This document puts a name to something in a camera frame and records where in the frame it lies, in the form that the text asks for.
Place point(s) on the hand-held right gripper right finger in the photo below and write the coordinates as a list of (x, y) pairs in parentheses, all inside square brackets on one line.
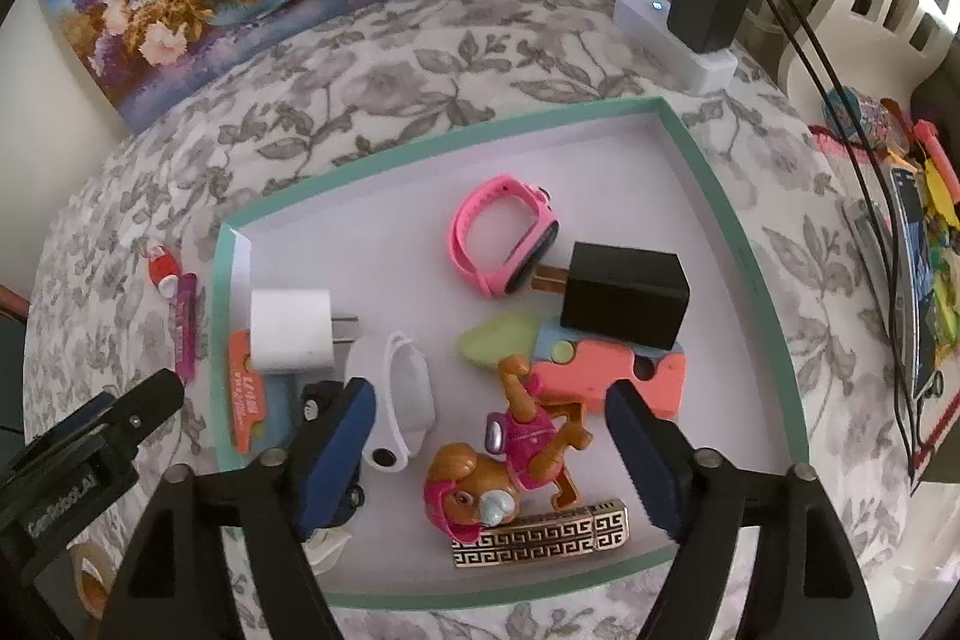
[(645, 460)]

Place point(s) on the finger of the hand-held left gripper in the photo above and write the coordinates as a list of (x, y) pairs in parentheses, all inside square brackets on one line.
[(142, 404)]

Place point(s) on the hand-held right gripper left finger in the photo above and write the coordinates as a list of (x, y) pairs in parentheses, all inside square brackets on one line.
[(334, 452)]

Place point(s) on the black toy car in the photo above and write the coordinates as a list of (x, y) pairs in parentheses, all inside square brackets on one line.
[(316, 398)]

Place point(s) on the white smartwatch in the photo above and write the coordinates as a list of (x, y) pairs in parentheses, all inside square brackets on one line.
[(416, 400)]

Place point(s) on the orange blue card pack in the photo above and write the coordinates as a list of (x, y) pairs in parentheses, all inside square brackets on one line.
[(244, 396)]

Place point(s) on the brown pink dog toy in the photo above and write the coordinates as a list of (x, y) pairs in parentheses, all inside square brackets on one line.
[(525, 430)]

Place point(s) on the gold patterned rectangular case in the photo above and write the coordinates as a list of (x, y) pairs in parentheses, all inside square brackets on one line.
[(540, 531)]

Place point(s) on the white wall charger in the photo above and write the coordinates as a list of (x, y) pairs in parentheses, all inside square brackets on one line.
[(289, 329)]

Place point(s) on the black wall charger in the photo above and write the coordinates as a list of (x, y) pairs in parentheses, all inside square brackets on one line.
[(622, 295)]

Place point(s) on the pale green plastic piece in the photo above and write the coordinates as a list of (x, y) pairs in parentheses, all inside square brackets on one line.
[(495, 340)]

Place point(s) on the pink smartwatch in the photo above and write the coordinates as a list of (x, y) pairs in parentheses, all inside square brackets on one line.
[(491, 280)]

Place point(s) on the teal shallow cardboard box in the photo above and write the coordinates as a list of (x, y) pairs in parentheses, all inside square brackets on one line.
[(637, 197)]

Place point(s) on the tan tape roll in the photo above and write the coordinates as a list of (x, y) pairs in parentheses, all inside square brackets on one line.
[(79, 561)]

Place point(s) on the pink purple flat stick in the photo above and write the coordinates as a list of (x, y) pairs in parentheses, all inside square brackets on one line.
[(186, 325)]

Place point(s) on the red white small tube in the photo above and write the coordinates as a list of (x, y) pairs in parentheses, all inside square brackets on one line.
[(161, 269)]

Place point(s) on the dark glass cabinet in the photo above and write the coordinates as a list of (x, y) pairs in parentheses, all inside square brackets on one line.
[(7, 370)]

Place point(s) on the dark blue book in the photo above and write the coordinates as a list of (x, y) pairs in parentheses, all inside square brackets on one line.
[(911, 250)]

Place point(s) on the pile of colourful stationery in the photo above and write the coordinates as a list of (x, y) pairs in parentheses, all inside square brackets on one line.
[(941, 197)]

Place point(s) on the colourful round container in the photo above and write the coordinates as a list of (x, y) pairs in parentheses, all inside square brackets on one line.
[(855, 115)]

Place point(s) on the white power strip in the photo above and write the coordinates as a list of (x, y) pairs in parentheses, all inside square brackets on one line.
[(645, 21)]

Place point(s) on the reddish wooden post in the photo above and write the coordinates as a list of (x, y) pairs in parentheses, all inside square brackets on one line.
[(11, 299)]

